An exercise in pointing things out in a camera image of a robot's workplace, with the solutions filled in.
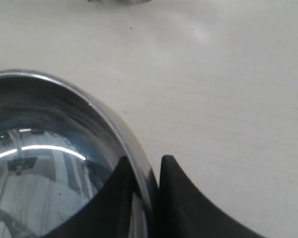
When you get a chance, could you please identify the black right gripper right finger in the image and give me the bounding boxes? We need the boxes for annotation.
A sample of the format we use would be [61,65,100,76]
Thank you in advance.
[155,155,260,238]

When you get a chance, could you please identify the smooth steel bowl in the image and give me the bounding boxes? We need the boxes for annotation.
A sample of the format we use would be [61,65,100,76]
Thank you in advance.
[0,70,158,238]

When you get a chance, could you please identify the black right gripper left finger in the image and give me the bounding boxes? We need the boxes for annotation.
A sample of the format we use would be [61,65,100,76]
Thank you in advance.
[44,157,133,238]

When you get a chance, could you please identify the ribbed steel bowl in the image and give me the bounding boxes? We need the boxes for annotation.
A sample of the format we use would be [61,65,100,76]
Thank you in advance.
[88,0,151,6]

